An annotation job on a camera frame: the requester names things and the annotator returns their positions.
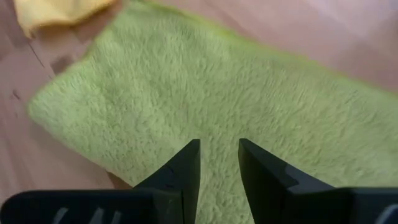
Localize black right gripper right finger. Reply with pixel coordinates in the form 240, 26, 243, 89
238, 138, 398, 224

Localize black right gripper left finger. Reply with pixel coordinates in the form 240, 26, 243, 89
0, 138, 201, 224

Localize green microfiber towel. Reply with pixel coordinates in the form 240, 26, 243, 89
27, 0, 398, 224

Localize yellow microfiber towel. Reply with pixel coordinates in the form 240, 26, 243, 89
12, 0, 118, 40

